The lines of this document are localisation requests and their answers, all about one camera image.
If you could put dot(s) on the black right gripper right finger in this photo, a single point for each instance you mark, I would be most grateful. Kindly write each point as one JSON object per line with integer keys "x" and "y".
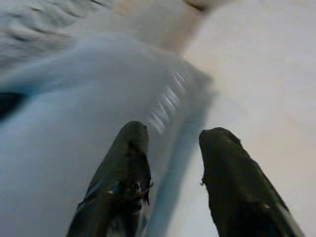
{"x": 237, "y": 192}

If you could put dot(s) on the white quilted mattress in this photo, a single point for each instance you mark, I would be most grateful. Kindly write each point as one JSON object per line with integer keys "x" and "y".
{"x": 259, "y": 86}

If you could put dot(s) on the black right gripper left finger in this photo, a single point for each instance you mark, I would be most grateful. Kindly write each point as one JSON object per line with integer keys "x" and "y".
{"x": 118, "y": 187}

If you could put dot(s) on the grey Little Bear pillow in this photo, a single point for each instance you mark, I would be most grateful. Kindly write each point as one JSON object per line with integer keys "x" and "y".
{"x": 74, "y": 123}

